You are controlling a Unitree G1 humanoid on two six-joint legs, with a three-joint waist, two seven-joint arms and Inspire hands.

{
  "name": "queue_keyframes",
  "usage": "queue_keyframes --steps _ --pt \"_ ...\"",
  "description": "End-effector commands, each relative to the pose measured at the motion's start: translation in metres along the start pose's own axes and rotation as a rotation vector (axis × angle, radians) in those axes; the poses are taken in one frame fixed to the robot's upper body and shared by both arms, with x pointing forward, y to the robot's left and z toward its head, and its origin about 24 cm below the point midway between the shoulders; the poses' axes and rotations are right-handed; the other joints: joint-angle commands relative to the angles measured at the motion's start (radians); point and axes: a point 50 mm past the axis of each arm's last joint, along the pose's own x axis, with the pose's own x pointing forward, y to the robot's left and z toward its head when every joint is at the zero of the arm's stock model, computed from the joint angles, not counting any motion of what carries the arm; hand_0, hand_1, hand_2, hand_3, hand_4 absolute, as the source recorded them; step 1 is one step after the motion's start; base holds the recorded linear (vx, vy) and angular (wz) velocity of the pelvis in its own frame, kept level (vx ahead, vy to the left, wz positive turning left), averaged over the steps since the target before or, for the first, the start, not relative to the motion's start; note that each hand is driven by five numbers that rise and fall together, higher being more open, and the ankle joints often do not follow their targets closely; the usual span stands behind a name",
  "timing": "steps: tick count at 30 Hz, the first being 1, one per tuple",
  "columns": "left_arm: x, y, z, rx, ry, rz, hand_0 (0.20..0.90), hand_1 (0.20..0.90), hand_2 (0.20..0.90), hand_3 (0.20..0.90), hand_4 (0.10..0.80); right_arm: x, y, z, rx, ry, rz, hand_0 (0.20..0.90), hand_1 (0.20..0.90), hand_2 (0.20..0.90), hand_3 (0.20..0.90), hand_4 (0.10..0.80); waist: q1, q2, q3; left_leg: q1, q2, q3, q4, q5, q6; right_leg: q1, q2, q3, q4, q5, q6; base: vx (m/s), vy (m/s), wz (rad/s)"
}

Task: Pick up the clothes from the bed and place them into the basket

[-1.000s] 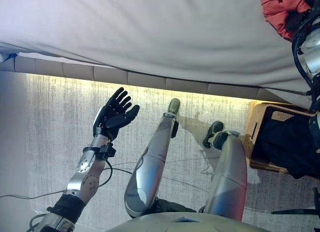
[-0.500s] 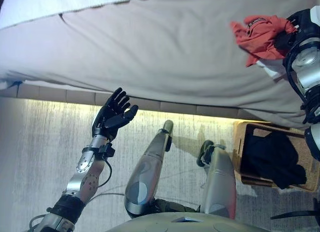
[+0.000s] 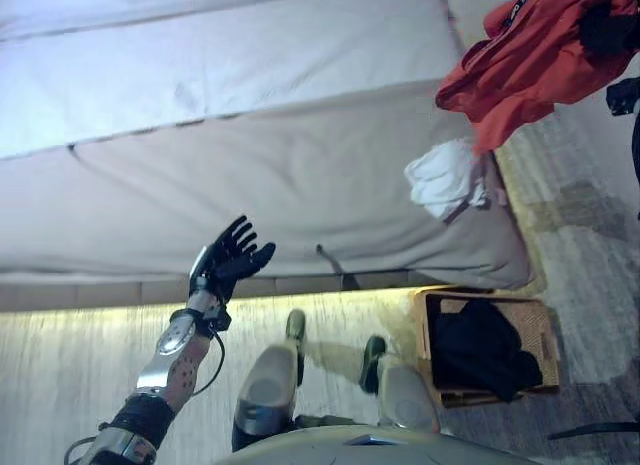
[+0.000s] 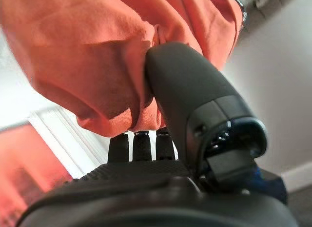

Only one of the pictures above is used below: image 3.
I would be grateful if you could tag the light grey woven rug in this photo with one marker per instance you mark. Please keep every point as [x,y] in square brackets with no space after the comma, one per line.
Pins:
[100,375]

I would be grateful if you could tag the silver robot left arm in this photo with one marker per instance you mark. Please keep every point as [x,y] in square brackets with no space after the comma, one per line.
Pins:
[172,365]

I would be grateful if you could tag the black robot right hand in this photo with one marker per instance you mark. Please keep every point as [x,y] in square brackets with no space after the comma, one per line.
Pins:
[607,32]

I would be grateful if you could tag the silver robot right leg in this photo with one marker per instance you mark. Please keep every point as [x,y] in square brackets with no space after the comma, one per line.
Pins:
[405,395]

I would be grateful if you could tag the black garment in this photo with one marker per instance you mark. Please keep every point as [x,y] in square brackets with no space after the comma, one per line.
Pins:
[480,350]

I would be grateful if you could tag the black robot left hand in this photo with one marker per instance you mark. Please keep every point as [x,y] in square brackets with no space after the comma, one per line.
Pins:
[230,260]

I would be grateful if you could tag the red garment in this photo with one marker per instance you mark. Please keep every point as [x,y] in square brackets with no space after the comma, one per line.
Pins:
[530,65]

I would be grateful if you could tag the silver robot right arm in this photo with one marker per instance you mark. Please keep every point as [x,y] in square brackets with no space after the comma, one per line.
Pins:
[625,100]

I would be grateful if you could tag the white garment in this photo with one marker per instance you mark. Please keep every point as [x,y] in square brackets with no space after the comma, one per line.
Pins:
[442,180]

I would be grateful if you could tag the beige upholstered bed frame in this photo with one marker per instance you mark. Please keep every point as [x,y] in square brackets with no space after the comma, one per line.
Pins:
[125,292]

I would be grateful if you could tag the silver robot leg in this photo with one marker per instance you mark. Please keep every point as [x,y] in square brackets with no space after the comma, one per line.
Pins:
[405,395]
[267,385]

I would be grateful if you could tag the silver robot left leg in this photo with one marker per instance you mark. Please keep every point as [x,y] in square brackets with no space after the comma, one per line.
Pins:
[267,385]

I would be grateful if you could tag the woven wicker laundry basket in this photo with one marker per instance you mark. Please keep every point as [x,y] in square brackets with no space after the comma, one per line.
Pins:
[540,325]

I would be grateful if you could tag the white textured bed sheet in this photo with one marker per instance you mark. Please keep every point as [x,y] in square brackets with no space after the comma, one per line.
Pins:
[225,60]

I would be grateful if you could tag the grey robot torso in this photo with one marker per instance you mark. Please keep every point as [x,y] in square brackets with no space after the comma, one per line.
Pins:
[375,447]

